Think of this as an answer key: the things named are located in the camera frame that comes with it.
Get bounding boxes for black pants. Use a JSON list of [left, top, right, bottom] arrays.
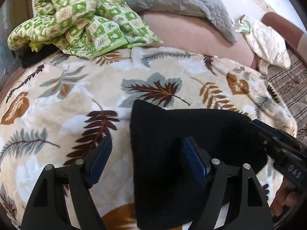
[[130, 100, 267, 229]]

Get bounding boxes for person right hand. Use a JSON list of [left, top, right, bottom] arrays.
[[270, 177, 302, 217]]

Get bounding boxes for brown patterned bed cover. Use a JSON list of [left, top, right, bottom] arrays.
[[267, 50, 307, 144]]

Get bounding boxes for cream leaf-pattern fleece blanket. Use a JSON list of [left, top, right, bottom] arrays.
[[1, 47, 298, 229]]

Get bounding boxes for cream floral pillow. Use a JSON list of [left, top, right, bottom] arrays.
[[233, 15, 291, 75]]

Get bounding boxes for brown wooden headboard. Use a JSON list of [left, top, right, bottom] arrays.
[[261, 12, 307, 67]]

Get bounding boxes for pink bed sheet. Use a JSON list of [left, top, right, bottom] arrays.
[[139, 11, 257, 69]]

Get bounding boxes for green patterned quilt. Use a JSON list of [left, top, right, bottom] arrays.
[[7, 0, 161, 60]]

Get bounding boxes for glass window door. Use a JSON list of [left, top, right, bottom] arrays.
[[0, 0, 21, 90]]

